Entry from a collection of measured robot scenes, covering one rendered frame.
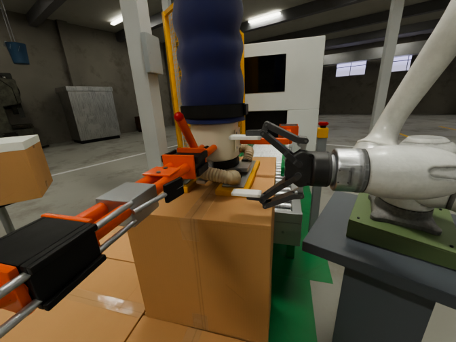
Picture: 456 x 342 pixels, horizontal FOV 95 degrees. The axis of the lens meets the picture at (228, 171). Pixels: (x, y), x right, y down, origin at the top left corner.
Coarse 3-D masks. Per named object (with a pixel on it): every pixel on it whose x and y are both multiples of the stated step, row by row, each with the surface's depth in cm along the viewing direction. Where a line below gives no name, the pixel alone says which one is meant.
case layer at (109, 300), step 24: (120, 240) 110; (120, 264) 94; (96, 288) 82; (120, 288) 81; (0, 312) 74; (48, 312) 73; (72, 312) 73; (96, 312) 72; (120, 312) 72; (144, 312) 72; (24, 336) 66; (48, 336) 66; (72, 336) 65; (96, 336) 65; (120, 336) 65; (144, 336) 64; (168, 336) 64; (192, 336) 64; (216, 336) 64
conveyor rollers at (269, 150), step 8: (256, 144) 324; (288, 144) 319; (256, 152) 280; (264, 152) 277; (272, 152) 275; (280, 160) 239; (280, 168) 214; (280, 176) 189; (280, 192) 157; (280, 208) 134; (288, 208) 138
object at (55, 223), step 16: (32, 224) 24; (48, 224) 24; (64, 224) 24; (80, 224) 23; (0, 240) 21; (16, 240) 21; (32, 240) 21; (48, 240) 21; (0, 256) 19; (16, 256) 19; (32, 256) 19; (0, 272) 17; (16, 272) 18; (16, 288) 18; (16, 304) 18
